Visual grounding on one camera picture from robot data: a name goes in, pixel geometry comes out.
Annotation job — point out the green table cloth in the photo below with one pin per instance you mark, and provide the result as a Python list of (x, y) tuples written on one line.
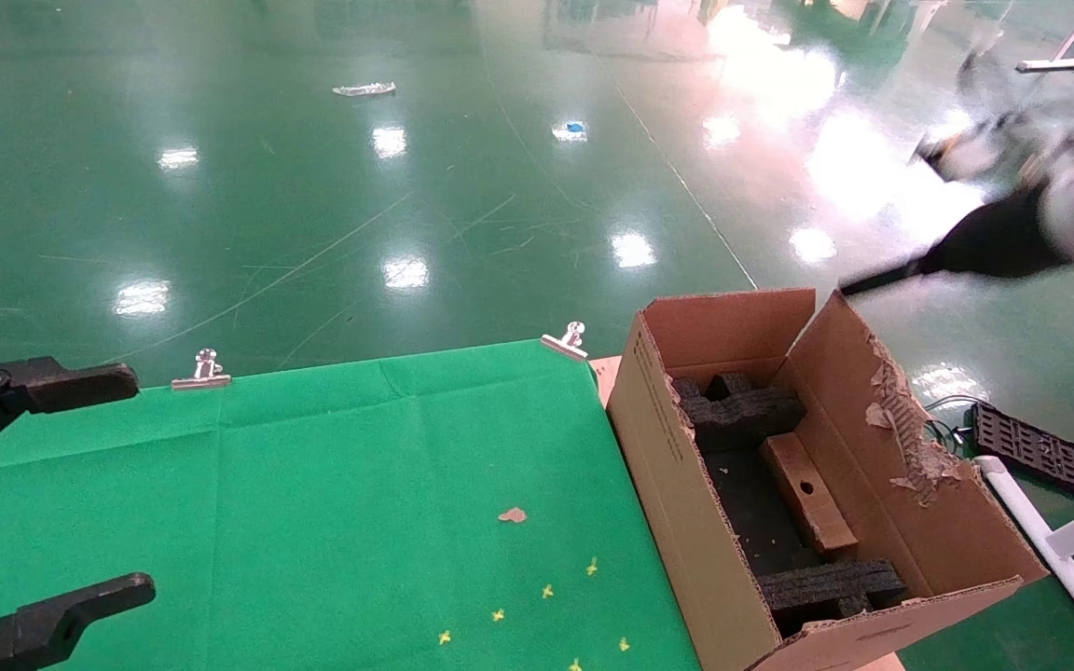
[(360, 466)]

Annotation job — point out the silver binder clip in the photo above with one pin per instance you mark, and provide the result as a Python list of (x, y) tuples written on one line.
[(563, 347), (201, 381)]

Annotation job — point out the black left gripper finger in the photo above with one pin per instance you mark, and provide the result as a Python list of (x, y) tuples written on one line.
[(24, 638), (34, 387)]

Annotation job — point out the large open cardboard carton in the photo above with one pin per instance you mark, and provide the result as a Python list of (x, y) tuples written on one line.
[(677, 503)]

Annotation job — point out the small torn cardboard scrap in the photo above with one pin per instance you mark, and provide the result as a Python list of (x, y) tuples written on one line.
[(511, 514)]

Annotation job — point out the small brown cardboard box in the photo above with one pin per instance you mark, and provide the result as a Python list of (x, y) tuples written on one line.
[(807, 494)]

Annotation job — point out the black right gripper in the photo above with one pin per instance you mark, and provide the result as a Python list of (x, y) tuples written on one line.
[(1003, 242)]

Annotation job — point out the black foam bottom pad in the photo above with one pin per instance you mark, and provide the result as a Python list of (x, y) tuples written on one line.
[(742, 513)]

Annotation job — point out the black plastic grid pallet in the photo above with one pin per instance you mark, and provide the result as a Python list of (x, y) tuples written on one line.
[(1040, 452)]

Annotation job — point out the white metal stand foot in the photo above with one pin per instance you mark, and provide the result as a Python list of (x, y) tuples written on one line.
[(1048, 65)]

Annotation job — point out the black foam insert block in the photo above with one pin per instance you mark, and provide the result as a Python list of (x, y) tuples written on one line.
[(826, 587), (733, 419)]

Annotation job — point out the white plastic wrapper litter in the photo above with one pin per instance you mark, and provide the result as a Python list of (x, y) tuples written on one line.
[(363, 89)]

